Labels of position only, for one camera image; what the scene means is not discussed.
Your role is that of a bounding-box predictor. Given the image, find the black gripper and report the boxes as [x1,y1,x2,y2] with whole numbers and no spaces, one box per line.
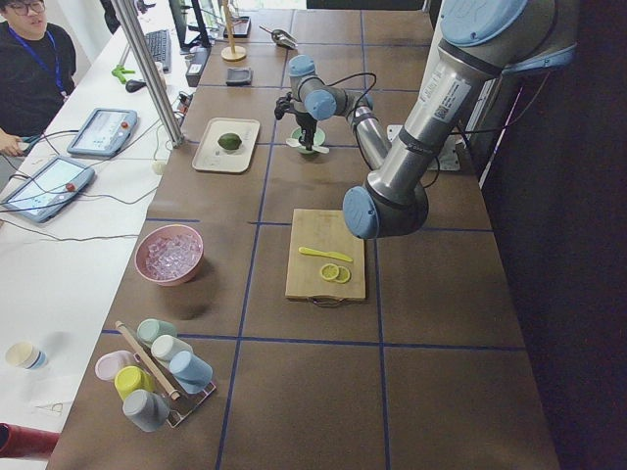
[273,94,316,150]

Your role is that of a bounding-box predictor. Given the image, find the mint green bowl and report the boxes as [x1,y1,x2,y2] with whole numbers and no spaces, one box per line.
[290,127,326,155]

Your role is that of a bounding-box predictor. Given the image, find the white spoon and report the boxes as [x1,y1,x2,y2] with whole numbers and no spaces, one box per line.
[286,138,329,154]

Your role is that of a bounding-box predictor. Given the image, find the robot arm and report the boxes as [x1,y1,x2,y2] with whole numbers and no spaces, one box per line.
[274,1,580,239]

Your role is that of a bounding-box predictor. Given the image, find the pink bowl with ice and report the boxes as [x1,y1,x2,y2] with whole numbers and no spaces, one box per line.
[134,224,204,287]

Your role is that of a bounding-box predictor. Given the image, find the white tray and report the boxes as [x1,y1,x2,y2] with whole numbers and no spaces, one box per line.
[191,117,261,173]

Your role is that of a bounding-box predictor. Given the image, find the green avocado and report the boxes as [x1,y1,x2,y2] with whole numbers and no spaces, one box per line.
[217,132,242,152]

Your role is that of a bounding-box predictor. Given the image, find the grey folded cloth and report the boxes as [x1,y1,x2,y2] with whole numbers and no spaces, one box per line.
[225,68,253,86]

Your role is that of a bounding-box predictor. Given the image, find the steel scoop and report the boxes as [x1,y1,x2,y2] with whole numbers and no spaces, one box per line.
[260,25,298,50]

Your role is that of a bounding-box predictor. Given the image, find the wooden mug stand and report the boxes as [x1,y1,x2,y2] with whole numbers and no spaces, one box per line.
[220,0,247,62]

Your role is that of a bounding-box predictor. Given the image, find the yellow plastic knife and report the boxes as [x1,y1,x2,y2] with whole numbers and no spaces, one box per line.
[298,246,354,262]

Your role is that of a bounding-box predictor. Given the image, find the wooden cutting board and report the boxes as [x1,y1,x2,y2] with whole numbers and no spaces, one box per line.
[285,209,366,305]

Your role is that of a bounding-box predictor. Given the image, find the lemon slice lower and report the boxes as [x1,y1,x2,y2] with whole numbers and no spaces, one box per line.
[334,265,352,284]

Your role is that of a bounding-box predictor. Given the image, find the black keyboard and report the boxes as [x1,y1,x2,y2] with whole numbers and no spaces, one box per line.
[144,29,171,74]

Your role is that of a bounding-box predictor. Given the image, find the teach pendant far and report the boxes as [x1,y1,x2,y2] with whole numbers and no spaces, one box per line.
[67,108,138,160]

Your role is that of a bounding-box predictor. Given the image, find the teach pendant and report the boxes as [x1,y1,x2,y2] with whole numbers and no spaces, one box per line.
[67,108,138,160]
[1,157,96,223]

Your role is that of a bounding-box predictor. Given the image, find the green cup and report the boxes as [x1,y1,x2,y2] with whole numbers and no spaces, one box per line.
[136,318,177,348]

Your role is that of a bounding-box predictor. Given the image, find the white cup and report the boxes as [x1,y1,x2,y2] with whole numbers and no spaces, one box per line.
[151,334,193,366]

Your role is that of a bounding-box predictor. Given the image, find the blue cup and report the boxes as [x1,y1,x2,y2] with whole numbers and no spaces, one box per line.
[169,351,214,394]

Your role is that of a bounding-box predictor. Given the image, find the teach pendant near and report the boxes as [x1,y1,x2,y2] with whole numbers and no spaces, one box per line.
[1,157,96,223]

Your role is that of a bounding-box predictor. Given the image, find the person in black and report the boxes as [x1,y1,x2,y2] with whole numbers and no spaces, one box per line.
[1,1,76,157]

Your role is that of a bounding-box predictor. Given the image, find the yellow cup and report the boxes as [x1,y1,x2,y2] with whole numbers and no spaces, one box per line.
[114,366,155,400]

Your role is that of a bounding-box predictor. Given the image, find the pink cup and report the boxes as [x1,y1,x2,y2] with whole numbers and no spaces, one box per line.
[94,350,136,382]

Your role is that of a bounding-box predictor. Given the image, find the grey cup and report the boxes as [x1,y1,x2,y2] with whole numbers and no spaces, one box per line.
[122,389,170,432]

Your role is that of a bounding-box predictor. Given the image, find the paper cup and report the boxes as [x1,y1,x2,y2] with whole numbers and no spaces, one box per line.
[5,342,47,370]

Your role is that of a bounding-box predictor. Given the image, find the red object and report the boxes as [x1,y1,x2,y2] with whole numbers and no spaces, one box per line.
[1,423,60,460]

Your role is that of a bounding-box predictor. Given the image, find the white pillar mount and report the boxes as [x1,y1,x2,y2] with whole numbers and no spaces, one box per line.
[387,23,460,171]

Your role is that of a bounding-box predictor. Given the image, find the aluminium frame post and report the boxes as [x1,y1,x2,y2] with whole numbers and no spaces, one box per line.
[112,0,184,148]

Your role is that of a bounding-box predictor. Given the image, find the cup rack with wooden handle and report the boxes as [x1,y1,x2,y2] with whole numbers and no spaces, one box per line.
[116,321,217,429]

